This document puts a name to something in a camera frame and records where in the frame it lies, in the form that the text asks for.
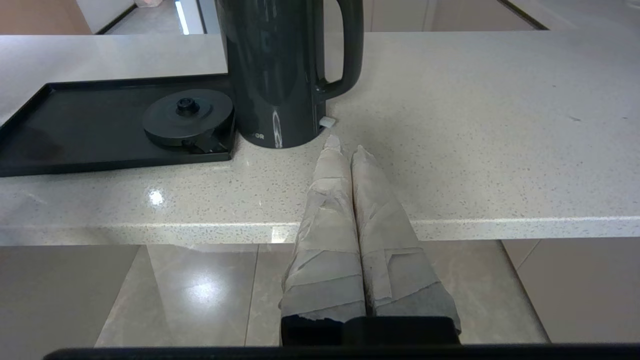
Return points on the black rectangular tray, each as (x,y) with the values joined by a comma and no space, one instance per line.
(80,130)

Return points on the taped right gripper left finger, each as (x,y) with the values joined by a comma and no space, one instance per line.
(327,235)

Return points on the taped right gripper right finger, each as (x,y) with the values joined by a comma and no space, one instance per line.
(395,250)

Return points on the black round kettle base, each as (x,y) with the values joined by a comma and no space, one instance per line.
(187,117)

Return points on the white plastic bag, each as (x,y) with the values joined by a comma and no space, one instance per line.
(148,2)

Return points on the light wooden door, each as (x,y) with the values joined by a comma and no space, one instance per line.
(40,15)

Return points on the silver refrigerator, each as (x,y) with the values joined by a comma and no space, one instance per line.
(207,15)

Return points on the black electric kettle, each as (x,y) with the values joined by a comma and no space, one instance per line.
(275,75)

